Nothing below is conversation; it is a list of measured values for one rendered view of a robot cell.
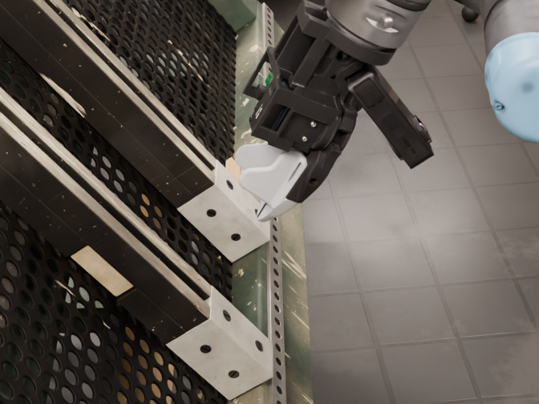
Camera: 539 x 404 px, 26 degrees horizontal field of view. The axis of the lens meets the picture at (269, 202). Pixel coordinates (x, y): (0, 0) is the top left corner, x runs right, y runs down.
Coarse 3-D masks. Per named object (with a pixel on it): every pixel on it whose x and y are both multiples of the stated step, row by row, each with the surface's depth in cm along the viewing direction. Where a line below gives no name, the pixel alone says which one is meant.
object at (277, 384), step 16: (272, 16) 229; (272, 32) 223; (272, 224) 174; (272, 240) 171; (272, 256) 168; (272, 272) 165; (272, 288) 162; (272, 304) 160; (272, 320) 157; (272, 336) 154; (272, 384) 147; (272, 400) 145
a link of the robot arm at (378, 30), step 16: (336, 0) 95; (352, 0) 93; (368, 0) 93; (384, 0) 92; (336, 16) 95; (352, 16) 94; (368, 16) 93; (384, 16) 93; (400, 16) 94; (416, 16) 95; (352, 32) 94; (368, 32) 94; (384, 32) 94; (400, 32) 95; (384, 48) 96
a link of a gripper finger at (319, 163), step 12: (336, 132) 101; (336, 144) 100; (312, 156) 101; (324, 156) 100; (336, 156) 100; (312, 168) 101; (324, 168) 101; (300, 180) 102; (312, 180) 102; (288, 192) 104; (300, 192) 103; (312, 192) 103
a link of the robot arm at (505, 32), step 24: (504, 0) 87; (528, 0) 85; (504, 24) 84; (528, 24) 82; (504, 48) 82; (528, 48) 80; (504, 72) 80; (528, 72) 79; (504, 96) 80; (528, 96) 80; (504, 120) 82; (528, 120) 81
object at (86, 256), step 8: (80, 248) 133; (88, 248) 132; (72, 256) 133; (80, 256) 133; (88, 256) 133; (96, 256) 133; (80, 264) 134; (88, 264) 134; (96, 264) 134; (104, 264) 134; (88, 272) 135; (96, 272) 134; (104, 272) 135; (112, 272) 135; (104, 280) 135; (112, 280) 135; (120, 280) 135; (112, 288) 136; (120, 288) 136; (128, 288) 136
